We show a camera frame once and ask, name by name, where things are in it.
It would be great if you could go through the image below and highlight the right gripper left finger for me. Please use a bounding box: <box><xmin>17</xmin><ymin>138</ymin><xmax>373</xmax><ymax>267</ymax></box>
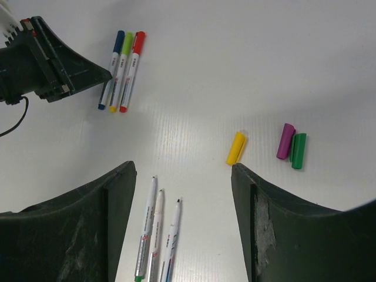
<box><xmin>1</xmin><ymin>161</ymin><xmax>137</xmax><ymax>281</ymax></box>

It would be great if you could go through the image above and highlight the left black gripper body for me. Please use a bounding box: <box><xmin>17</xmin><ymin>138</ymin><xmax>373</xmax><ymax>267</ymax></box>
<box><xmin>1</xmin><ymin>28</ymin><xmax>71</xmax><ymax>103</ymax></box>

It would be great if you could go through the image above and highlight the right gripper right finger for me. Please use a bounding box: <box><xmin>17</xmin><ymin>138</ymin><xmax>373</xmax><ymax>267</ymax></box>
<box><xmin>231</xmin><ymin>163</ymin><xmax>375</xmax><ymax>281</ymax></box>

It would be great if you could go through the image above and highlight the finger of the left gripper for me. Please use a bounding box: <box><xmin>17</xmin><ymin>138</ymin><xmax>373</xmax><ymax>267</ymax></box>
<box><xmin>31</xmin><ymin>16</ymin><xmax>112</xmax><ymax>94</ymax></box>

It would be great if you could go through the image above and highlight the blue pen cap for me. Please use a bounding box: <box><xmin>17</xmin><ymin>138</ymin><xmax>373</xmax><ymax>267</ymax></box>
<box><xmin>113</xmin><ymin>31</ymin><xmax>125</xmax><ymax>53</ymax></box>

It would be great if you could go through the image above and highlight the red-end white pen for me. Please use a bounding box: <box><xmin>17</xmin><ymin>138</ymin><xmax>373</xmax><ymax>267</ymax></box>
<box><xmin>119</xmin><ymin>52</ymin><xmax>140</xmax><ymax>113</ymax></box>

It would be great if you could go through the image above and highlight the light green pen cap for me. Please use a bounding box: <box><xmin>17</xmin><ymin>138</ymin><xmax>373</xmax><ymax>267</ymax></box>
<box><xmin>122</xmin><ymin>32</ymin><xmax>133</xmax><ymax>56</ymax></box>

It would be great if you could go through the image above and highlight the blue-end white pen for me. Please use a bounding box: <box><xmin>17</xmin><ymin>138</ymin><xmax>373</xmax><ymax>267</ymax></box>
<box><xmin>98</xmin><ymin>30</ymin><xmax>125</xmax><ymax>110</ymax></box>

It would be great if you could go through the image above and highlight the orange-end white pen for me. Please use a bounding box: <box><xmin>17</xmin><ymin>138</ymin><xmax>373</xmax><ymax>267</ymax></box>
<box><xmin>108</xmin><ymin>32</ymin><xmax>133</xmax><ymax>113</ymax></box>

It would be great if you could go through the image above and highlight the green-end white pen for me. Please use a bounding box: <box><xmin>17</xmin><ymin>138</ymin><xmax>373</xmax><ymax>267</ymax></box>
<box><xmin>134</xmin><ymin>176</ymin><xmax>157</xmax><ymax>281</ymax></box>

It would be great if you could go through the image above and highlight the red pen cap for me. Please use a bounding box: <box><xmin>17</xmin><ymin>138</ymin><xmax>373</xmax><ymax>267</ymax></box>
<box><xmin>132</xmin><ymin>31</ymin><xmax>146</xmax><ymax>55</ymax></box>

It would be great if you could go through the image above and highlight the yellow-end white pen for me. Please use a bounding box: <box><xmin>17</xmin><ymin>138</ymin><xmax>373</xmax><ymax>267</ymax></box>
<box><xmin>146</xmin><ymin>190</ymin><xmax>165</xmax><ymax>282</ymax></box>

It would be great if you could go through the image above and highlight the magenta pen cap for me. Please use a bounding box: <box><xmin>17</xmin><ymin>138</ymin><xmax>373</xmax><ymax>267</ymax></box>
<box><xmin>276</xmin><ymin>123</ymin><xmax>296</xmax><ymax>160</ymax></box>

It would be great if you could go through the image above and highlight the magenta-end white pen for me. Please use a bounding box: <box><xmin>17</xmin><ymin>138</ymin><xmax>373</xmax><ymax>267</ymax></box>
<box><xmin>160</xmin><ymin>199</ymin><xmax>182</xmax><ymax>282</ymax></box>

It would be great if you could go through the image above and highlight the dark green pen cap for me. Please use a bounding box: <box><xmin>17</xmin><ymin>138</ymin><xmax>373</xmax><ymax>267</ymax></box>
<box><xmin>290</xmin><ymin>133</ymin><xmax>307</xmax><ymax>170</ymax></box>

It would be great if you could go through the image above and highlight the yellow pen cap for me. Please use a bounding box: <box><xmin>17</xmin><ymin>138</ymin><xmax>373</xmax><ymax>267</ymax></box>
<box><xmin>226</xmin><ymin>132</ymin><xmax>247</xmax><ymax>166</ymax></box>

